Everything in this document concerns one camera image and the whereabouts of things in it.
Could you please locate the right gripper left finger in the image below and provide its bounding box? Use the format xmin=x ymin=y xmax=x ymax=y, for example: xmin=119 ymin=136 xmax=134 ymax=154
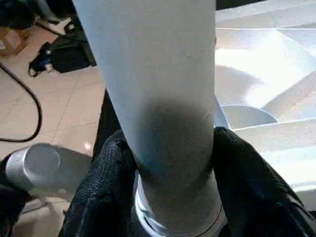
xmin=59 ymin=130 xmax=139 ymax=237

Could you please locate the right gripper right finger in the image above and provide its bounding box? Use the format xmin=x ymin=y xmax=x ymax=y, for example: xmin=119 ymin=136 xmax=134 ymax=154
xmin=213 ymin=126 xmax=316 ymax=237

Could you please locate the white plastic table leg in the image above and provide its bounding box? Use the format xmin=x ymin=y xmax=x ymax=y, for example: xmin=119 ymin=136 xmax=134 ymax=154
xmin=71 ymin=0 xmax=227 ymax=234

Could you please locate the white plastic table top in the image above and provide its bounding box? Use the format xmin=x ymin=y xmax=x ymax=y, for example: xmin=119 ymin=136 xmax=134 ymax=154
xmin=134 ymin=0 xmax=316 ymax=237

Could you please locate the black bag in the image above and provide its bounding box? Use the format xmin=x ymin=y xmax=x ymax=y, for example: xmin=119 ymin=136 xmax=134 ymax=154
xmin=28 ymin=37 xmax=97 ymax=77

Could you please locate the black office chair base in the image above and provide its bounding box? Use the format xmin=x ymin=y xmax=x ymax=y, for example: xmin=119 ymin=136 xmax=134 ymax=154
xmin=34 ymin=13 xmax=88 ymax=44

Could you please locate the black left wrist camera cable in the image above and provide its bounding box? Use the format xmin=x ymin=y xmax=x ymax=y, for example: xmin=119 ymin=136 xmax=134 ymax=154
xmin=0 ymin=60 xmax=43 ymax=143

